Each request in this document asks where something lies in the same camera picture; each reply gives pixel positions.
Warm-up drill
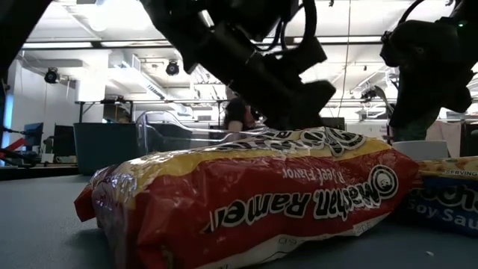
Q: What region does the blue soy sauce ramen pack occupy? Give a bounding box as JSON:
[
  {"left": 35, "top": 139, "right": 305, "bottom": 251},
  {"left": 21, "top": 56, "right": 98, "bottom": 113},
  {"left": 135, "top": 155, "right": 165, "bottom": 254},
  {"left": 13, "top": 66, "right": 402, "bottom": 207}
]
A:
[{"left": 395, "top": 155, "right": 478, "bottom": 238}]

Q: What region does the clear plastic bin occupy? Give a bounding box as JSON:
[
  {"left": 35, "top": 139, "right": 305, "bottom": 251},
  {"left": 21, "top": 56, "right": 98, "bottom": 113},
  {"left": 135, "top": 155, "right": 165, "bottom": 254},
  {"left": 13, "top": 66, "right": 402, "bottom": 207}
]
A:
[{"left": 135, "top": 109, "right": 280, "bottom": 158}]

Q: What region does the blue-grey table mat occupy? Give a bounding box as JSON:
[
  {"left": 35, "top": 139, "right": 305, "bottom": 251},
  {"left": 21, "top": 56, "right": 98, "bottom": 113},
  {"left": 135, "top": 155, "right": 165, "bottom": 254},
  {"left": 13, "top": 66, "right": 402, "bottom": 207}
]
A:
[{"left": 0, "top": 173, "right": 478, "bottom": 269}]

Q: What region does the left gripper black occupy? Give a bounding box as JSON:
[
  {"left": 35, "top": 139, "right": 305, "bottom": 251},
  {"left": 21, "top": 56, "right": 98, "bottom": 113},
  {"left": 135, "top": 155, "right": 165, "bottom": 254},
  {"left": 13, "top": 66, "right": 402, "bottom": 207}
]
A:
[{"left": 193, "top": 22, "right": 338, "bottom": 132}]

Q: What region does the grey-blue plastic bin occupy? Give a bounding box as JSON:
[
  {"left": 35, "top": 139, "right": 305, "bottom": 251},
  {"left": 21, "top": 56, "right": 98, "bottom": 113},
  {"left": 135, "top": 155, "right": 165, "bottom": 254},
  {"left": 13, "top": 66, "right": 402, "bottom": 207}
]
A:
[{"left": 73, "top": 122, "right": 138, "bottom": 176}]

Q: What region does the red beef ramen noodle pack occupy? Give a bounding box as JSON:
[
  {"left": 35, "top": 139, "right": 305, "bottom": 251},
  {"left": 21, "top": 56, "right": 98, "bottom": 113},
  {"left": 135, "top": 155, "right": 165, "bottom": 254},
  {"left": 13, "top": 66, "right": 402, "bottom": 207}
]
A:
[{"left": 73, "top": 126, "right": 420, "bottom": 269}]

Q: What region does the black monitor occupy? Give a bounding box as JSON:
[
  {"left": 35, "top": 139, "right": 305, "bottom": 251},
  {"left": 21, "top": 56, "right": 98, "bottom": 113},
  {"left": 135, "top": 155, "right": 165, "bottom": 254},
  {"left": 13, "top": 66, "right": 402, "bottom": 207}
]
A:
[
  {"left": 321, "top": 116, "right": 347, "bottom": 131},
  {"left": 52, "top": 123, "right": 75, "bottom": 156}
]

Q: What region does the pink cloth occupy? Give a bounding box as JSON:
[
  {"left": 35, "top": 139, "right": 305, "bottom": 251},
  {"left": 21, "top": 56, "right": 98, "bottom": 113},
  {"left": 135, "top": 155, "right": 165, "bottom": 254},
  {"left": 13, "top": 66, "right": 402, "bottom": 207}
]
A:
[{"left": 425, "top": 119, "right": 463, "bottom": 158}]

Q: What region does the red bar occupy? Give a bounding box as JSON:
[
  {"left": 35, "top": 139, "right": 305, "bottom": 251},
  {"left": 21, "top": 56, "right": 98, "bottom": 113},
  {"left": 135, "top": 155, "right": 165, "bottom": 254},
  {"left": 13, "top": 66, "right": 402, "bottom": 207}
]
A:
[{"left": 1, "top": 136, "right": 30, "bottom": 152}]

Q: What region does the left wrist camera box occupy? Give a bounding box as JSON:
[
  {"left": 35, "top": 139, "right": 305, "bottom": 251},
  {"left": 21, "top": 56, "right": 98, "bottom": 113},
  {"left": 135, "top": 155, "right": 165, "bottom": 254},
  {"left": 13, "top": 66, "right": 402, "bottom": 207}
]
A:
[{"left": 282, "top": 36, "right": 329, "bottom": 74}]

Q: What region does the person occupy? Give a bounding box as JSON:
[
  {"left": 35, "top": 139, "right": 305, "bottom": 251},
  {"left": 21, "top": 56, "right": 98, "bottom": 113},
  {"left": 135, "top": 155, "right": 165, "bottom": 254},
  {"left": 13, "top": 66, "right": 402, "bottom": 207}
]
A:
[{"left": 223, "top": 96, "right": 259, "bottom": 142}]

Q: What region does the black ceiling spotlight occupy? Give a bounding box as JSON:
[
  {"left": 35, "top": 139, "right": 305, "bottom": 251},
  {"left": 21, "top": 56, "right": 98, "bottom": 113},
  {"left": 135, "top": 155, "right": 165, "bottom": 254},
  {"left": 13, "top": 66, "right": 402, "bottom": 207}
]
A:
[
  {"left": 360, "top": 86, "right": 379, "bottom": 102},
  {"left": 43, "top": 67, "right": 60, "bottom": 84},
  {"left": 165, "top": 59, "right": 181, "bottom": 77}
]

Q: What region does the blue-lit monitor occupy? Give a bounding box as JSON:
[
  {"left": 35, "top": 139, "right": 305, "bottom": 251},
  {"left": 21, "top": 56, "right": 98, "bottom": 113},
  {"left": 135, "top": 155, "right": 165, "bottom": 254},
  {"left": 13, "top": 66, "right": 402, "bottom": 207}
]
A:
[{"left": 22, "top": 122, "right": 45, "bottom": 151}]

